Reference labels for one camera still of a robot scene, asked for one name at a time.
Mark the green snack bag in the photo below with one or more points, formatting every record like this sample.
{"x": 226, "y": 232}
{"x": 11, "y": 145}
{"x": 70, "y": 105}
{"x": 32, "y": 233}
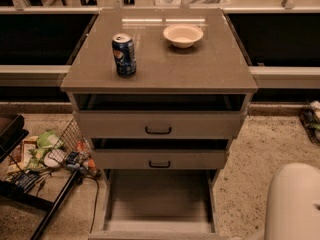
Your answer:
{"x": 49, "y": 140}

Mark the blue Pepsi can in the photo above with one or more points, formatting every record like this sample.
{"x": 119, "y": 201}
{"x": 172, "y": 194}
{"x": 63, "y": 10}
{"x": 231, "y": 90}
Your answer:
{"x": 124, "y": 54}

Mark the black wire basket right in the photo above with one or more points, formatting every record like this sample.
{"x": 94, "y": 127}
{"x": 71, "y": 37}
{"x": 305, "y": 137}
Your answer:
{"x": 310, "y": 119}

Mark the grey drawer cabinet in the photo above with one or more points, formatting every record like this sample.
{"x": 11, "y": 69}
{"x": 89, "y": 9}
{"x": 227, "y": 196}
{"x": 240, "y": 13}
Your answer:
{"x": 212, "y": 66}

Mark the white paper bowl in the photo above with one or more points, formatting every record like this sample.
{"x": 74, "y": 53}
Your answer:
{"x": 183, "y": 35}

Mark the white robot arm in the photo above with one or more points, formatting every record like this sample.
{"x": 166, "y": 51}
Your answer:
{"x": 293, "y": 205}

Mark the black wire basket left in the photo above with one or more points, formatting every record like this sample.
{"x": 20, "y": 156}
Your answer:
{"x": 72, "y": 151}

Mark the grey drawer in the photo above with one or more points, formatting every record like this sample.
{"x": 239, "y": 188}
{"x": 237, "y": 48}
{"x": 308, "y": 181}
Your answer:
{"x": 157, "y": 204}
{"x": 122, "y": 153}
{"x": 151, "y": 116}

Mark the black wire basket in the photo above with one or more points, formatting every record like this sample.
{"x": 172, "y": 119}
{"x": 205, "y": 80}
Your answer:
{"x": 72, "y": 151}
{"x": 310, "y": 119}

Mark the blue snack packet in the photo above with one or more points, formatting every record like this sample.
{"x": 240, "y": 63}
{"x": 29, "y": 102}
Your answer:
{"x": 26, "y": 181}

